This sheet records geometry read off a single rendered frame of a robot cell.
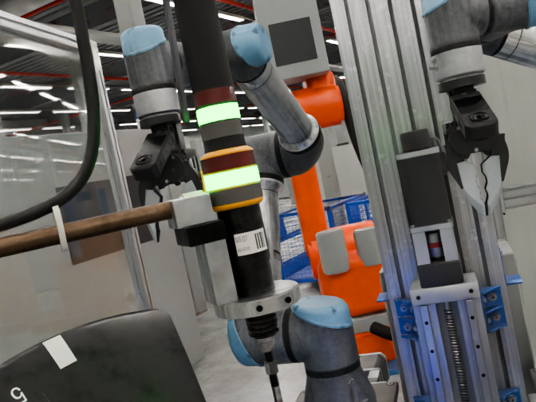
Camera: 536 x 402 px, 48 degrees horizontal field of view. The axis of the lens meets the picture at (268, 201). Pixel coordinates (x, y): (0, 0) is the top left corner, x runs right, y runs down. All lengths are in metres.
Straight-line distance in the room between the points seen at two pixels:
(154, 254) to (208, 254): 4.60
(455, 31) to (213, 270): 0.62
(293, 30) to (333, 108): 0.62
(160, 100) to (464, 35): 0.49
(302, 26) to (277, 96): 3.29
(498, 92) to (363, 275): 2.39
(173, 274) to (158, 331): 4.62
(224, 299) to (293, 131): 0.85
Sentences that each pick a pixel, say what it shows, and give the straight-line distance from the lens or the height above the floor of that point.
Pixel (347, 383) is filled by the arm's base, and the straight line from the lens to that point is 1.27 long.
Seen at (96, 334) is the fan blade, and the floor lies 1.44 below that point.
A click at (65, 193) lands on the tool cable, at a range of 0.45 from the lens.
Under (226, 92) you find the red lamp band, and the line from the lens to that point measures 0.47.
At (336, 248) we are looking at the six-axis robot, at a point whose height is 0.91.
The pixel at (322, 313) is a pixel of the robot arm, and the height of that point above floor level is 1.25.
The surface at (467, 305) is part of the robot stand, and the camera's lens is 1.29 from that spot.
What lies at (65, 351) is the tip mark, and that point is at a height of 1.43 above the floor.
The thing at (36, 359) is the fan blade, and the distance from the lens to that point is 0.59.
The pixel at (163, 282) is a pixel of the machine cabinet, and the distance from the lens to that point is 5.12.
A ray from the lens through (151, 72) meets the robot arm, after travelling 1.04.
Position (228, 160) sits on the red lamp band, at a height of 1.57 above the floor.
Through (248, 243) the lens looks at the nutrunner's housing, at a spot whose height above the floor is 1.50.
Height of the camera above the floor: 1.56
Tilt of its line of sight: 3 degrees down
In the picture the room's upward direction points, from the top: 12 degrees counter-clockwise
